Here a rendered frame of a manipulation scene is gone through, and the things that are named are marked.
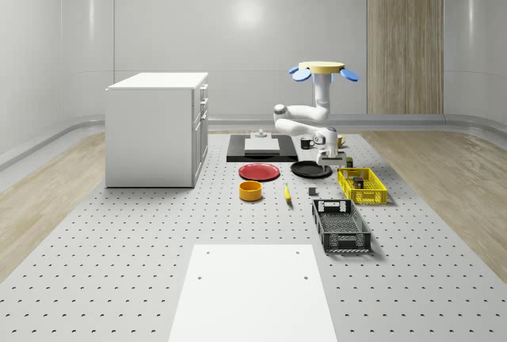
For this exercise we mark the white board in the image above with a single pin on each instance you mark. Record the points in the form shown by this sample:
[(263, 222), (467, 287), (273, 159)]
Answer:
[(253, 298)]

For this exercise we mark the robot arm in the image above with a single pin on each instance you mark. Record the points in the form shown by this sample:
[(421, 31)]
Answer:
[(322, 96)]

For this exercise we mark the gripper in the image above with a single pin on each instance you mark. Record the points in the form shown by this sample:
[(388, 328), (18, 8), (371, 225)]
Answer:
[(332, 157)]

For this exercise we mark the banana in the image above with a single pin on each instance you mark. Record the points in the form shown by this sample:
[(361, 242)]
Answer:
[(287, 194)]

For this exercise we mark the yellow bowl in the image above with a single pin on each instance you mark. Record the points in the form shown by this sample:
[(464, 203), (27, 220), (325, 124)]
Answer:
[(250, 192)]

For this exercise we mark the white cabinet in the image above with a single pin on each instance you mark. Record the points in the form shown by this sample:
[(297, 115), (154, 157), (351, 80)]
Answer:
[(150, 136)]

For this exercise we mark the yellow basket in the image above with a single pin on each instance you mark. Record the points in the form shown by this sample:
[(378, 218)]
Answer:
[(366, 196)]

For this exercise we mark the black mug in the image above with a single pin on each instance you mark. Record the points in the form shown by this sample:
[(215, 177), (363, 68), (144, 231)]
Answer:
[(306, 143)]

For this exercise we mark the red plate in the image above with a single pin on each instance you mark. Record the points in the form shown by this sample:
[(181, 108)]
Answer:
[(259, 172)]

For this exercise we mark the dark grey basket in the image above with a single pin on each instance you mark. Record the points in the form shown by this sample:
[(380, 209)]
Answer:
[(340, 225)]

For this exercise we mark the puzzle cube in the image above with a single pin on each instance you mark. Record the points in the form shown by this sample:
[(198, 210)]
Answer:
[(359, 183)]

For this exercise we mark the black plate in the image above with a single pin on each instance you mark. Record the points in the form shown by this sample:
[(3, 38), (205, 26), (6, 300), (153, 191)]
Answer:
[(305, 169)]

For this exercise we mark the flat-sided can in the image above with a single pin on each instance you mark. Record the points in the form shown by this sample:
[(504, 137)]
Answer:
[(349, 162)]

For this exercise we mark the yellow mug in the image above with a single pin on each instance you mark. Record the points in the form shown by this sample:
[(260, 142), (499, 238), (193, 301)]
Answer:
[(341, 142)]

